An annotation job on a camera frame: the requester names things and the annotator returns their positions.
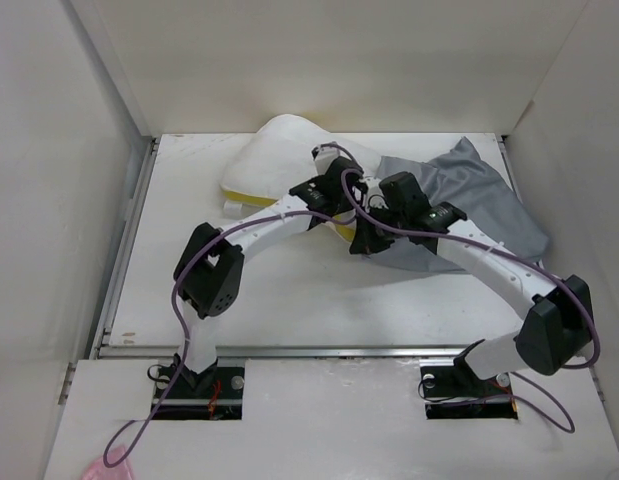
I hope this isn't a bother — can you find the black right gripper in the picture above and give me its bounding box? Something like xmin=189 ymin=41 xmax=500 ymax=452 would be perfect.
xmin=348 ymin=202 xmax=407 ymax=255

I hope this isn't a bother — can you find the grey pillowcase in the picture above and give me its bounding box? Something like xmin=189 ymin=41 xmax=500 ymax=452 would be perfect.
xmin=375 ymin=137 xmax=550 ymax=262

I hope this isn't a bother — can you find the white pillow with yellow edge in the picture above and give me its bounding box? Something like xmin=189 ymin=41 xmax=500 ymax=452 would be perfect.
xmin=220 ymin=114 xmax=381 ymax=219

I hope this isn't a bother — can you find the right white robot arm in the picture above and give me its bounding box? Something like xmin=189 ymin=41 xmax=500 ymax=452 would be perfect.
xmin=340 ymin=169 xmax=600 ymax=396

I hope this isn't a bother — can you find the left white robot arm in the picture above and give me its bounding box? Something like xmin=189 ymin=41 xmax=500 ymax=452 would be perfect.
xmin=171 ymin=153 xmax=365 ymax=397

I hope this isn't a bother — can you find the pink plastic bag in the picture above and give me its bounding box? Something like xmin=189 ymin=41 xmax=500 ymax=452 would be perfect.
xmin=82 ymin=444 xmax=133 ymax=480

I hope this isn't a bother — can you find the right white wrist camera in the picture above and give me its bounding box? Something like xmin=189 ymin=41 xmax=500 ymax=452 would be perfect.
xmin=354 ymin=176 xmax=382 ymax=203

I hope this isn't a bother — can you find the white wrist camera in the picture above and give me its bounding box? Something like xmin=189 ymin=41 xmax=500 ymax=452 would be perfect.
xmin=312 ymin=144 xmax=339 ymax=174
xmin=354 ymin=176 xmax=382 ymax=203

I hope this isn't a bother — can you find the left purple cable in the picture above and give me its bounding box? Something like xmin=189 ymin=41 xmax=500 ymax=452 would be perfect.
xmin=103 ymin=142 xmax=365 ymax=469

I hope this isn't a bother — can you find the purple cable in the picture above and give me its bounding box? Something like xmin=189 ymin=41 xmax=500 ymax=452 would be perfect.
xmin=103 ymin=142 xmax=365 ymax=469
xmin=338 ymin=168 xmax=604 ymax=434

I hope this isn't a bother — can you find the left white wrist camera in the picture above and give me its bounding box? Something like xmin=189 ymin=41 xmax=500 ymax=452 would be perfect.
xmin=312 ymin=144 xmax=339 ymax=174

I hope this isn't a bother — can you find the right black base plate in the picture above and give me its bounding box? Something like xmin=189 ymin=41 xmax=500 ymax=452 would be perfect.
xmin=418 ymin=365 xmax=518 ymax=420

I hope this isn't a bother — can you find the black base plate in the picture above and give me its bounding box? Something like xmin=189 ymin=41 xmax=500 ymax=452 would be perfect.
xmin=147 ymin=365 xmax=245 ymax=421
xmin=418 ymin=365 xmax=518 ymax=420

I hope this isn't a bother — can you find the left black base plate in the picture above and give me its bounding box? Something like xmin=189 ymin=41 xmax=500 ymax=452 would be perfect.
xmin=147 ymin=365 xmax=245 ymax=421

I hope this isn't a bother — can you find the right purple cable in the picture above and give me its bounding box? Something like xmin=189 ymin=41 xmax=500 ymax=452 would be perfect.
xmin=338 ymin=168 xmax=604 ymax=434

